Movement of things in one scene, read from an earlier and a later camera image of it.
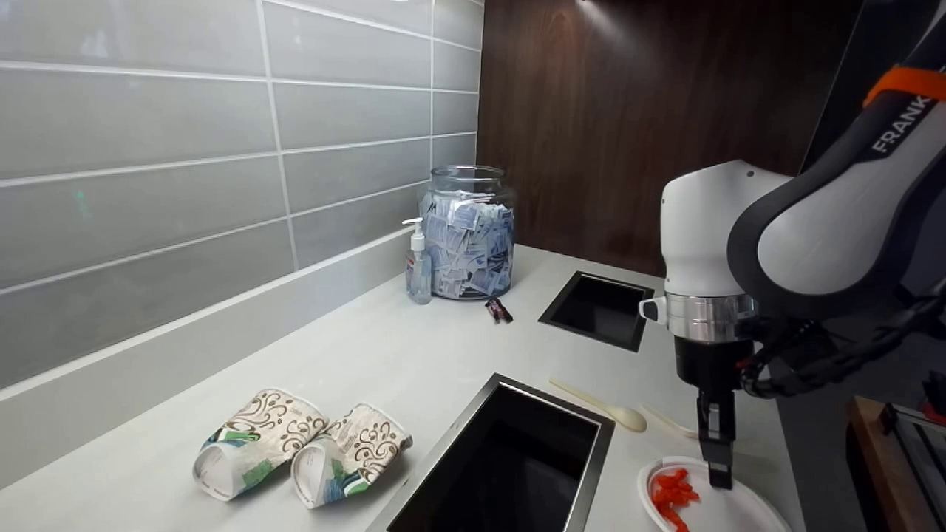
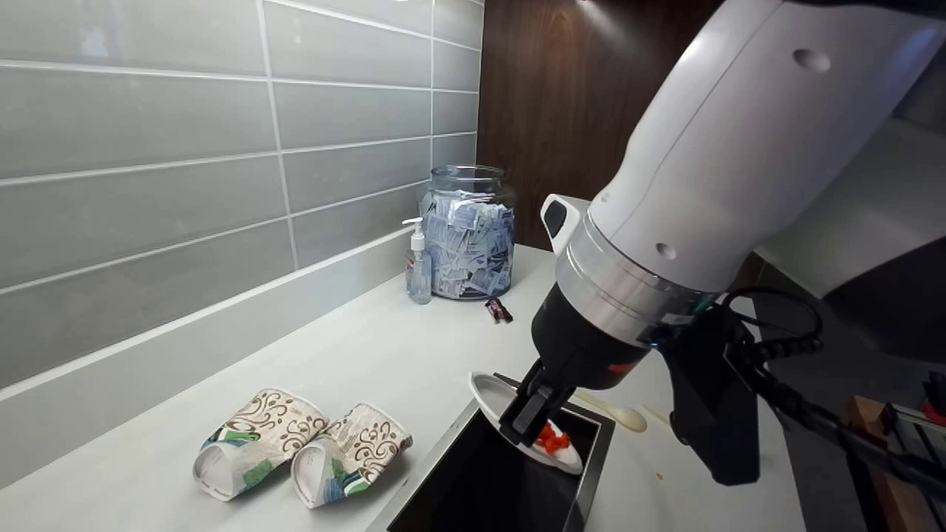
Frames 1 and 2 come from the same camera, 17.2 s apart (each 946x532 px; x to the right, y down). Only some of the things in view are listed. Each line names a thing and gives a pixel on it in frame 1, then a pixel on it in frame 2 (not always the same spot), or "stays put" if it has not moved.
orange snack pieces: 672,491 → 552,443
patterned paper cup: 254,447 stays put
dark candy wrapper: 498,311 stays put
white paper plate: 679,496 → 495,400
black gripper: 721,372 → 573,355
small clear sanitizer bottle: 419,264 stays put
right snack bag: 350,457 stays put
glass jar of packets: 471,212 stays put
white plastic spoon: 622,414 stays put
